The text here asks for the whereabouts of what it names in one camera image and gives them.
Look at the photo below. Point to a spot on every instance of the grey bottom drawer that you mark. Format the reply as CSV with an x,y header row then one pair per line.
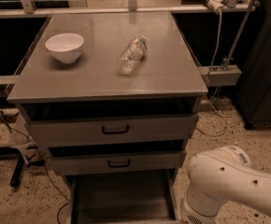
x,y
143,197

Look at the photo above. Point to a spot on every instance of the grey drawer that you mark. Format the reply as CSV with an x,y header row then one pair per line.
x,y
143,197
114,158
111,122

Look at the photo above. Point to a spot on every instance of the grey drawer cabinet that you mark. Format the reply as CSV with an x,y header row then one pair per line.
x,y
167,70

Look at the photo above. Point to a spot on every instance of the white ceramic bowl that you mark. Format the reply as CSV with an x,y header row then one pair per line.
x,y
65,48

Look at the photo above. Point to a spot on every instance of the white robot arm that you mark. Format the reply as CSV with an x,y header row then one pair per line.
x,y
221,175

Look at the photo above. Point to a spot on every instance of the grey metal side bracket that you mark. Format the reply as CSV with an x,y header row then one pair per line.
x,y
218,77

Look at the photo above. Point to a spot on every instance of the clear plastic bottle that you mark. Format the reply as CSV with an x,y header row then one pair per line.
x,y
132,56

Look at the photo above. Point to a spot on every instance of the grey middle drawer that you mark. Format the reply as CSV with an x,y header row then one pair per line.
x,y
114,158

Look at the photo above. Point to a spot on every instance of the metal diagonal rod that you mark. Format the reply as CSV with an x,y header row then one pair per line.
x,y
226,61

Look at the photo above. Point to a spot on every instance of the black floor stand foot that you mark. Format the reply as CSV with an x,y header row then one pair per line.
x,y
16,177

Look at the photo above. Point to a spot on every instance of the grey top drawer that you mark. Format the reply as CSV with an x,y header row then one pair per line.
x,y
111,122

